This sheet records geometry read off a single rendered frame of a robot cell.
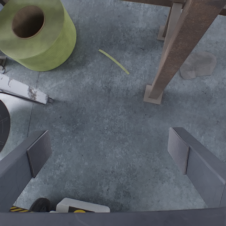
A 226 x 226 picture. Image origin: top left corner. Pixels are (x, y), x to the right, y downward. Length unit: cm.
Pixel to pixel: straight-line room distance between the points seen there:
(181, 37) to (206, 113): 67
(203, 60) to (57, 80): 88
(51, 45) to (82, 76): 25
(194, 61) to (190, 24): 69
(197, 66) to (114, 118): 56
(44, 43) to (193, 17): 78
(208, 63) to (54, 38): 85
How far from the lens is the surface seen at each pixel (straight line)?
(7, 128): 111
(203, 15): 33
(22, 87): 79
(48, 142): 17
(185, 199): 101
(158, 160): 93
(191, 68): 101
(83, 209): 89
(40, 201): 99
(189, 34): 37
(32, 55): 97
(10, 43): 109
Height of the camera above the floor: 91
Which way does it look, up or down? 80 degrees down
